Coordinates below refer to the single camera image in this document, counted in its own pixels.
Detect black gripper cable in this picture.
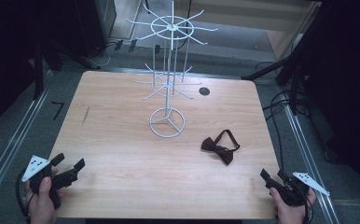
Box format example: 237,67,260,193
301,199,314,224
15,170,31,217

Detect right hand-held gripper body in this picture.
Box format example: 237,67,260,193
265,171,331,207

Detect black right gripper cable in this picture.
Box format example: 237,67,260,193
301,199,314,224

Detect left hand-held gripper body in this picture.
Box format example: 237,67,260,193
21,154,79,210

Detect aluminium floor rail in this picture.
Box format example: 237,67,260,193
0,70,54,207
283,102,341,224

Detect person's right hand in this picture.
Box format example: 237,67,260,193
269,186,318,224

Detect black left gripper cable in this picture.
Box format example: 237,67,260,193
15,170,31,217

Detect black floor cable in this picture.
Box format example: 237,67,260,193
261,61,298,171

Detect white wire display rack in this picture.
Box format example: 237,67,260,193
125,0,219,139

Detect white floor cable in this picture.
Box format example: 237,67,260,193
97,42,120,68

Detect dark red bow tie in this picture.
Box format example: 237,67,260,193
201,129,241,166

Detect person's left hand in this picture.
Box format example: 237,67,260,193
24,167,64,224

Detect black metal stand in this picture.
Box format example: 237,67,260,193
32,36,102,101
241,6,328,116

